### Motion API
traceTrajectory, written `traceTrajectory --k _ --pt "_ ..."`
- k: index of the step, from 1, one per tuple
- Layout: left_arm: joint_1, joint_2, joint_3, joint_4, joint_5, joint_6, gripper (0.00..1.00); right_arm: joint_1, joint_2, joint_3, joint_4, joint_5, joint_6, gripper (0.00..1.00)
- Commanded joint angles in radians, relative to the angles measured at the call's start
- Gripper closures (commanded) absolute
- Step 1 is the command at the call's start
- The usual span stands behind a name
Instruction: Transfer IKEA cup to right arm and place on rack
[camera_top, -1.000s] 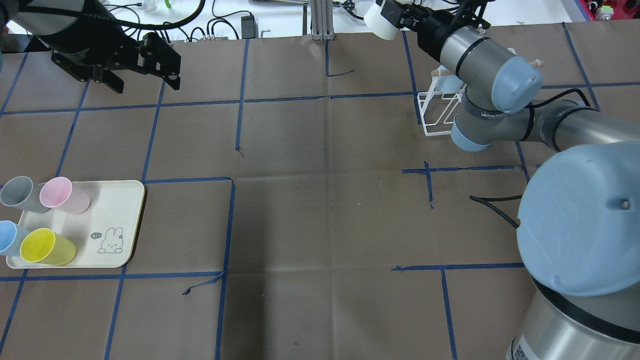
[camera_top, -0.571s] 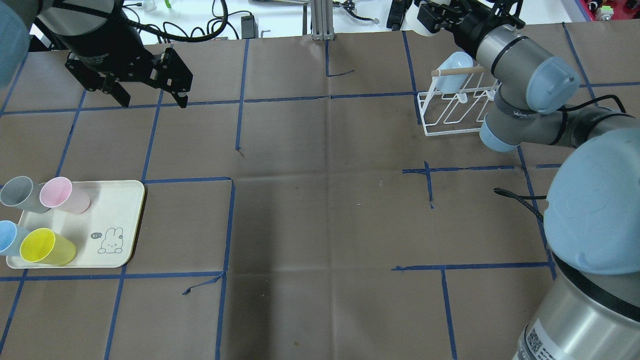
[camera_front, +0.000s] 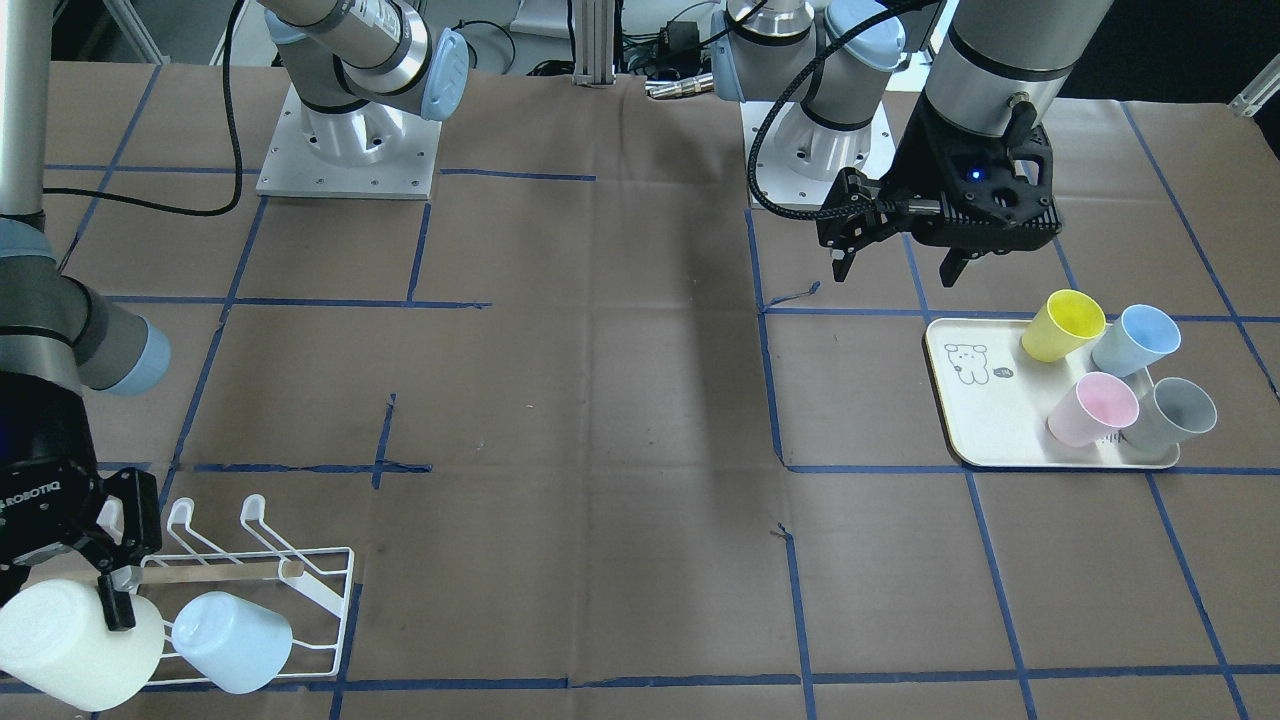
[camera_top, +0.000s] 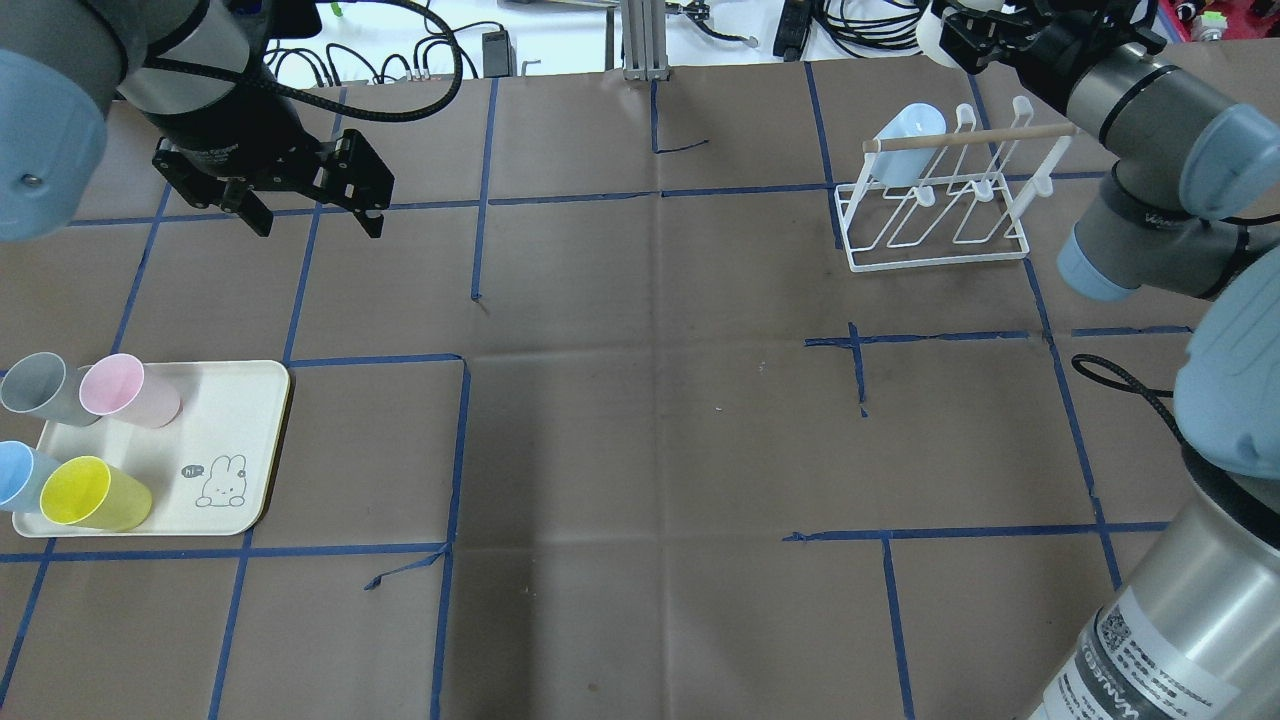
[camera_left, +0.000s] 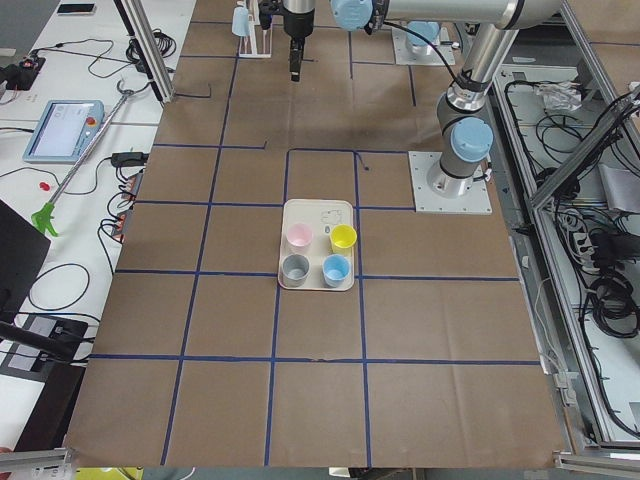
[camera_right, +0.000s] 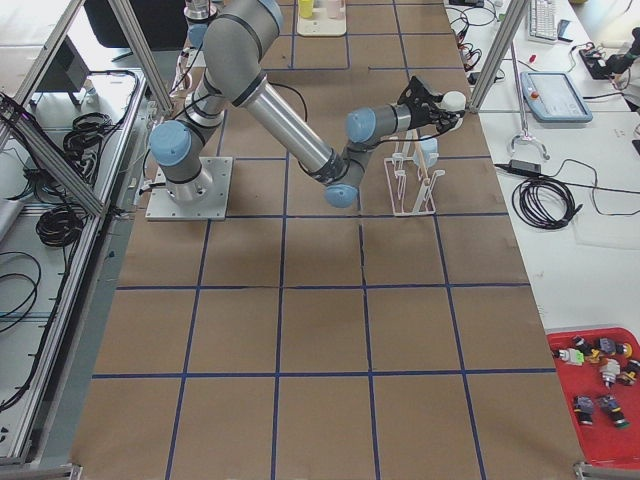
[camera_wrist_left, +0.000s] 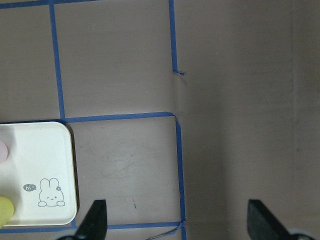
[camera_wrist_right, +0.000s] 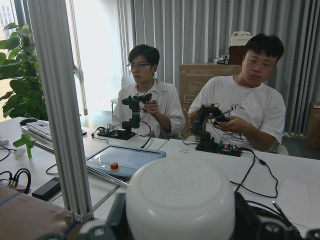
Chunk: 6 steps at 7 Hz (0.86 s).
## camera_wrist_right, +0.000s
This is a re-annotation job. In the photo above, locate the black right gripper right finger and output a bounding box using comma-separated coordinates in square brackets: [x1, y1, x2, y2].
[234, 192, 260, 235]

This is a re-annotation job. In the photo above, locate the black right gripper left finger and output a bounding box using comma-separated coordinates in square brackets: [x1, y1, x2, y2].
[106, 193, 128, 232]

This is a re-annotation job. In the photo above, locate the pale green white cup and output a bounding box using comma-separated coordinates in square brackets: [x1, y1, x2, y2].
[126, 157, 236, 240]

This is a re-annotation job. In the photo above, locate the blue teach pendant tablet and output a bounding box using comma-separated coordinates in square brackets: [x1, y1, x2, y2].
[86, 144, 167, 178]

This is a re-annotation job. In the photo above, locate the man in white tshirt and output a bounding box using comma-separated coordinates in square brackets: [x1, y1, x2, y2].
[188, 33, 286, 151]

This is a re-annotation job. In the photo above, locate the white keyboard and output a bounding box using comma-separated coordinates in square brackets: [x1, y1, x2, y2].
[20, 120, 53, 145]

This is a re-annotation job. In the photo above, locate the green reacher grabber tool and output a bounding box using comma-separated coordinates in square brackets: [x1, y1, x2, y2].
[12, 132, 37, 160]

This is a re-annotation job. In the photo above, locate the cardboard box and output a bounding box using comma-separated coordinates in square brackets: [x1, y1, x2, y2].
[179, 62, 242, 130]

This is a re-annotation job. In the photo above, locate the man with glasses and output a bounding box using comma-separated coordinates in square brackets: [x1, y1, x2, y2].
[112, 44, 186, 139]

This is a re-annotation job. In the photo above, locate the green potted plant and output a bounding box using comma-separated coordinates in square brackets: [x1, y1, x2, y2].
[0, 22, 48, 121]

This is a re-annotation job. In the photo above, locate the aluminium frame post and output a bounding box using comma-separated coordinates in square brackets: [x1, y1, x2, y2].
[27, 0, 94, 224]

